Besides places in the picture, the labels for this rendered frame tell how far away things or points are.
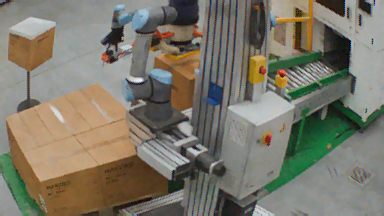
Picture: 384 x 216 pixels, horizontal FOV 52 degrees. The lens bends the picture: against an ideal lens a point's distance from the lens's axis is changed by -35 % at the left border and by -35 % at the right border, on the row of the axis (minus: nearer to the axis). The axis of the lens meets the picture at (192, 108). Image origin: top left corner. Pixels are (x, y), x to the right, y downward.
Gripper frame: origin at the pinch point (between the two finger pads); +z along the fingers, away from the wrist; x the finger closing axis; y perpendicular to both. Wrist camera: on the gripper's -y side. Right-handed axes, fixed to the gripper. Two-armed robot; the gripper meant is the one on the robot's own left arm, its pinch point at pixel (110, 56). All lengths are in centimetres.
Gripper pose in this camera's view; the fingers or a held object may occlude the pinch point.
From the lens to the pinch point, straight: 323.4
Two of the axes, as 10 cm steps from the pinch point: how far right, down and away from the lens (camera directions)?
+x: -7.3, -3.9, 5.6
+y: 6.7, -3.1, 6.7
